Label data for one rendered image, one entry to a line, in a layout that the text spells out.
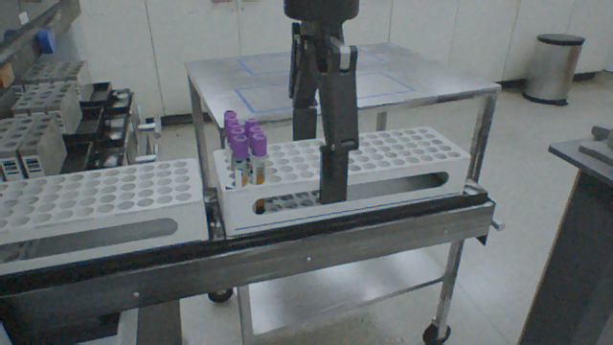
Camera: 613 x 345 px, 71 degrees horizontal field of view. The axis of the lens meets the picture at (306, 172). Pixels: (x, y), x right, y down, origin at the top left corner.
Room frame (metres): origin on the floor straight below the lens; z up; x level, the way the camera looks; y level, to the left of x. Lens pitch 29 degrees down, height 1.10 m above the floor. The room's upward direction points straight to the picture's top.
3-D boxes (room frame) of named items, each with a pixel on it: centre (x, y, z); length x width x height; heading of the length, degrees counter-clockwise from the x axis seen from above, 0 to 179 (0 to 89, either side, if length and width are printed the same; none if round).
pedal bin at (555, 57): (3.14, -1.82, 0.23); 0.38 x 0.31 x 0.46; 17
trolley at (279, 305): (0.98, -0.05, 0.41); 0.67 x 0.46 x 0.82; 111
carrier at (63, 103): (0.65, 0.39, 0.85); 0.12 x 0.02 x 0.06; 16
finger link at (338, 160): (0.38, -0.03, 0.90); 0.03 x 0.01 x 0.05; 17
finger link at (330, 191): (0.40, -0.03, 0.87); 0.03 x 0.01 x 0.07; 107
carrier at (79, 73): (0.79, 0.43, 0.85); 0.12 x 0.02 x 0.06; 16
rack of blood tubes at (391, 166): (0.46, -0.04, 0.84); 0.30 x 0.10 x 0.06; 107
